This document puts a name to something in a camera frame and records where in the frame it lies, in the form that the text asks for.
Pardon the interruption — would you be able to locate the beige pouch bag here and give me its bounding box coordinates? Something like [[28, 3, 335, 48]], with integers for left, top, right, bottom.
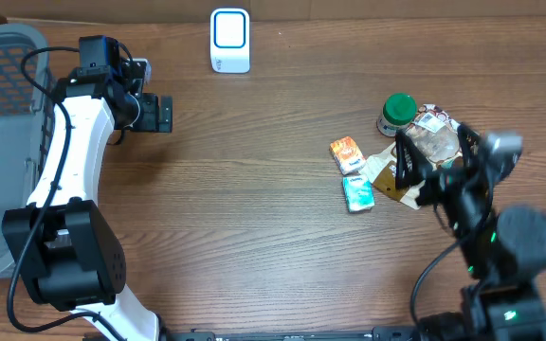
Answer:
[[358, 104, 462, 209]]

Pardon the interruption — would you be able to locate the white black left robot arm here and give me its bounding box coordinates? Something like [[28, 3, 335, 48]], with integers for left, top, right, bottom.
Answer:
[[2, 35, 173, 340]]

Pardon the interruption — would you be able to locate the green lid jar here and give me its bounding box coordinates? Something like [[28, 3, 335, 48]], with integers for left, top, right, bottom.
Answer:
[[376, 93, 417, 137]]

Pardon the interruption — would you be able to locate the grey plastic basket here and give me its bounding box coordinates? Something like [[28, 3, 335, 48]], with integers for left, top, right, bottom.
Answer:
[[0, 24, 54, 278]]

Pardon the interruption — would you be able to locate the green tissue packet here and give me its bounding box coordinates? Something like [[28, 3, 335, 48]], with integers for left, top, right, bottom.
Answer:
[[342, 175, 375, 212]]

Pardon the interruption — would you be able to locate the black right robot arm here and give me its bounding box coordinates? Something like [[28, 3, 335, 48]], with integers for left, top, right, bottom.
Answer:
[[395, 124, 546, 340]]

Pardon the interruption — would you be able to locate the orange tissue packet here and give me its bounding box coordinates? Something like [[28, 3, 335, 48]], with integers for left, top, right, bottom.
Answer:
[[330, 136, 366, 175]]

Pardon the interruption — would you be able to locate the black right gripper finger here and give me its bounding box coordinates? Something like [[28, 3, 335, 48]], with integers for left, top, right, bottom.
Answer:
[[457, 123, 482, 169], [395, 130, 432, 189]]

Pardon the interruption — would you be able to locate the white barcode scanner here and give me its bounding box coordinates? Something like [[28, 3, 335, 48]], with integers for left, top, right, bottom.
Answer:
[[209, 8, 250, 74]]

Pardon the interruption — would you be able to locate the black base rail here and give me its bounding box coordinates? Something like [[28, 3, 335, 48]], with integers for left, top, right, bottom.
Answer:
[[167, 326, 428, 341]]

